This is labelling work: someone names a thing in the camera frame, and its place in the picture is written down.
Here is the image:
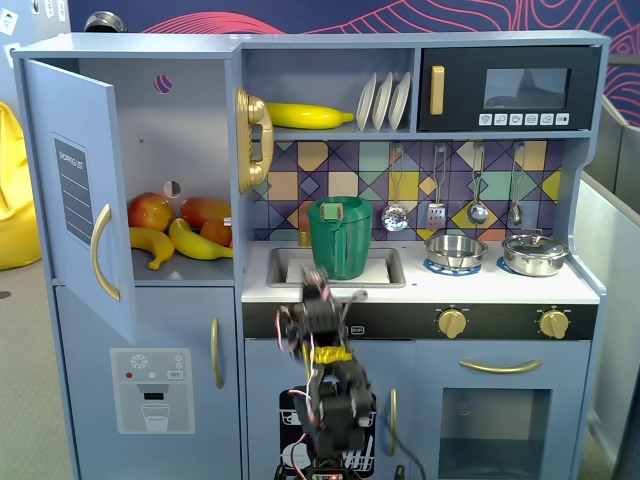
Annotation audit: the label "yellow tape band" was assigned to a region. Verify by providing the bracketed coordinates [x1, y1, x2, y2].
[313, 346, 353, 365]

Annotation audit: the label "white toy plate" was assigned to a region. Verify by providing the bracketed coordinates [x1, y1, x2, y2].
[372, 71, 395, 133]
[388, 71, 413, 133]
[355, 71, 379, 133]

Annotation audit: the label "grey partition panel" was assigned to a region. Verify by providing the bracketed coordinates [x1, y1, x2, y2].
[571, 94, 640, 480]

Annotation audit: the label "red white servo wires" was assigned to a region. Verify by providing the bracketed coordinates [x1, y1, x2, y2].
[275, 303, 303, 360]

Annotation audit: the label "gold toy telephone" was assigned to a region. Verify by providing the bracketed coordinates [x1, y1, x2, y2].
[234, 87, 276, 196]

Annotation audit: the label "black microwave door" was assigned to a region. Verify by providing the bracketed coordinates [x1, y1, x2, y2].
[417, 45, 602, 133]

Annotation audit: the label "orange toy fruit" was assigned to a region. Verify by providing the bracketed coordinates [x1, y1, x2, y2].
[199, 219, 234, 249]

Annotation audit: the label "black shopping list chalkboard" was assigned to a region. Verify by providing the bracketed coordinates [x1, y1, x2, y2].
[52, 131, 95, 250]

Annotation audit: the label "grey toy sink basin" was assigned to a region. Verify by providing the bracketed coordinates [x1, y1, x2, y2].
[265, 245, 408, 290]

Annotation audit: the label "black round dome object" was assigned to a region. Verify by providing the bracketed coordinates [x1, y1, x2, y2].
[83, 10, 125, 34]

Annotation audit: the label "gold curved freezer door handle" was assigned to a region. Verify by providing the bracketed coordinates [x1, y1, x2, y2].
[209, 316, 225, 390]

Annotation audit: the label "gold oven door handle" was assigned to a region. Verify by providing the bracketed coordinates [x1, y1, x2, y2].
[458, 358, 544, 376]

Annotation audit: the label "red yellow toy apple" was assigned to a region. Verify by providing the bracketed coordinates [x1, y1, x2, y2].
[127, 191, 177, 234]

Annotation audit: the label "metal ladle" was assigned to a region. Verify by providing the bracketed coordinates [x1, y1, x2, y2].
[466, 143, 489, 227]

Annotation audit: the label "blue toy kitchen unit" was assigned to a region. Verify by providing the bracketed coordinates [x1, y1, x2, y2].
[12, 30, 612, 480]

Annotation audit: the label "gold dishwasher door handle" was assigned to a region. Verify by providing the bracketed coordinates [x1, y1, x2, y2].
[388, 388, 400, 458]

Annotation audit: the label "blue oven door with window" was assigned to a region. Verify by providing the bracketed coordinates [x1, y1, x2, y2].
[414, 340, 593, 480]

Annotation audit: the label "green plastic pitcher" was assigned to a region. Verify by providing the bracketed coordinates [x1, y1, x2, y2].
[305, 195, 374, 281]

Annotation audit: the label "blue door with ice dispenser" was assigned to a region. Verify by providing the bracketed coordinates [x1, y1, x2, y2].
[53, 285, 242, 480]

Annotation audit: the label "black control panel strip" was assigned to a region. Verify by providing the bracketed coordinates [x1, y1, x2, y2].
[242, 302, 599, 342]

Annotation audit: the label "steel bowl pot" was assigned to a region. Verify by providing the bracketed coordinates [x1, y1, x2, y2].
[423, 234, 489, 272]

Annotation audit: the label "metal skimmer spoon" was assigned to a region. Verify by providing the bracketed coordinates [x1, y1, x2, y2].
[381, 144, 411, 233]

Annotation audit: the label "gold stove knob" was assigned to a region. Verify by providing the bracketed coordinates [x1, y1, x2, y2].
[538, 308, 571, 342]
[437, 307, 469, 342]

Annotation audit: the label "yellow bean bag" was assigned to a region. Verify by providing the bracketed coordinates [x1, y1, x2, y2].
[0, 101, 43, 272]

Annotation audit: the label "gold microwave handle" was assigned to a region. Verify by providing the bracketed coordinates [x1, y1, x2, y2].
[429, 64, 446, 117]

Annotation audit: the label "red orange toy mango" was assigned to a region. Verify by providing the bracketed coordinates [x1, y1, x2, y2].
[180, 196, 234, 232]

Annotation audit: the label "gold curved fridge door handle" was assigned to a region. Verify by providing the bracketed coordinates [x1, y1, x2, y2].
[90, 203, 122, 303]

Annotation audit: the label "steel pot with lid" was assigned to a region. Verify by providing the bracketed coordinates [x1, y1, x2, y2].
[500, 228, 572, 278]

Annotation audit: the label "metal hanging spoon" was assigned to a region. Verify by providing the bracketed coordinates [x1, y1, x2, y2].
[508, 143, 527, 227]

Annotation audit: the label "metal slotted spatula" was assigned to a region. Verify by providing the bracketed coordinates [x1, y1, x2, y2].
[425, 144, 448, 232]

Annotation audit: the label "yellow toy banana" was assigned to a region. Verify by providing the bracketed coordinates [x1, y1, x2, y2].
[128, 226, 176, 272]
[264, 101, 356, 131]
[168, 217, 235, 262]

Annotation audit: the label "blue door with shopping list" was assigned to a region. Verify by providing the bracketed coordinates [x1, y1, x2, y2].
[22, 58, 139, 347]

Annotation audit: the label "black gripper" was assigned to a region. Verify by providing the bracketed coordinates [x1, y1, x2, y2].
[293, 266, 348, 348]

